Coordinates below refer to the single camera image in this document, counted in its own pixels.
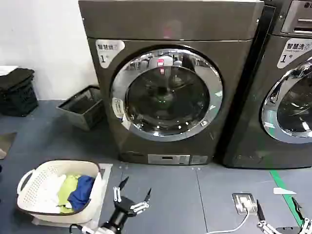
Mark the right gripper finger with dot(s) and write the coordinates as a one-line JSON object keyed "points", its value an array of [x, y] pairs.
{"points": [[262, 215], [298, 208]]}

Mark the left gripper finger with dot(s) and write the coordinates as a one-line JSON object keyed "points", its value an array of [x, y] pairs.
{"points": [[117, 194], [140, 207]]}

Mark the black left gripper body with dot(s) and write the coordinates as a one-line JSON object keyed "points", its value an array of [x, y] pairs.
{"points": [[123, 207]]}

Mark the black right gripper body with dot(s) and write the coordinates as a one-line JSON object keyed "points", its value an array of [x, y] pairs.
{"points": [[288, 231]]}

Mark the white floor tape piece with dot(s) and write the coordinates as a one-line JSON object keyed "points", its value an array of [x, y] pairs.
{"points": [[282, 191]]}

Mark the steel floor socket plate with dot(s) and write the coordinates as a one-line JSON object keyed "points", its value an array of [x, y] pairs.
{"points": [[237, 207]]}

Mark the green floor tape strip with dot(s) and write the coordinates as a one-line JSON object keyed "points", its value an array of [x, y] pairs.
{"points": [[280, 182]]}

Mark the blue cloth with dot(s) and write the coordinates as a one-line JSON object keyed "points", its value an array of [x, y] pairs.
{"points": [[81, 192]]}

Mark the lime green cloth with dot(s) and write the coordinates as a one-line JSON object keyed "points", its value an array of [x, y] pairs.
{"points": [[67, 187]]}

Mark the white cloth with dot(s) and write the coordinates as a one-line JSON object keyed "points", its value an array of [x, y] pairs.
{"points": [[52, 190]]}

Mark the white perforated laundry basket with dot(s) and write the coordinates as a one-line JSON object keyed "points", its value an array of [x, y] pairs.
{"points": [[36, 180]]}

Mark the dark grey slatted bin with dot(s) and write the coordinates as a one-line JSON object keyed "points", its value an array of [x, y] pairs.
{"points": [[85, 115]]}

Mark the dark grey dryer silver panel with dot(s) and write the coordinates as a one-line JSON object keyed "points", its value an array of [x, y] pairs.
{"points": [[243, 122]]}

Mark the round chrome-rimmed glass door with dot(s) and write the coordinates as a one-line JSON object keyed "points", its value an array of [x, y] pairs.
{"points": [[295, 102]]}

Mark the round glass dryer door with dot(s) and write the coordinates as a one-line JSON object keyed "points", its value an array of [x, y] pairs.
{"points": [[168, 97]]}

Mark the black plastic crate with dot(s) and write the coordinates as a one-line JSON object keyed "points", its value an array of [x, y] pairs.
{"points": [[19, 102]]}

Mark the white flat tray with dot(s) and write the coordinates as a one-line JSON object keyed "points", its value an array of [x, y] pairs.
{"points": [[7, 69]]}

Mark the dark grey dryer numbered one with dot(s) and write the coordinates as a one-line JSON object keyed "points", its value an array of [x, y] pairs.
{"points": [[170, 24]]}

